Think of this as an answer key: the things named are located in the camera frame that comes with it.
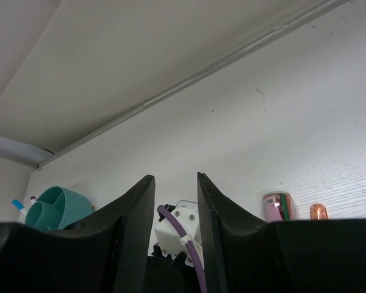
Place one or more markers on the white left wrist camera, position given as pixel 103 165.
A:
pixel 177 224

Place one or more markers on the pink capped clear tube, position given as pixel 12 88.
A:
pixel 278 206

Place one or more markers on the purple capped white marker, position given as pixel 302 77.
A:
pixel 33 200

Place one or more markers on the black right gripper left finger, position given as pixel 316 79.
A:
pixel 104 252

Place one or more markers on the orange highlighter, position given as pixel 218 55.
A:
pixel 318 212

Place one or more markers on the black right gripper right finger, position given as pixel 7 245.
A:
pixel 243 253

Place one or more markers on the teal round desk organizer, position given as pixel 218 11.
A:
pixel 56 208

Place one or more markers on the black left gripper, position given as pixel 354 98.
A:
pixel 167 274

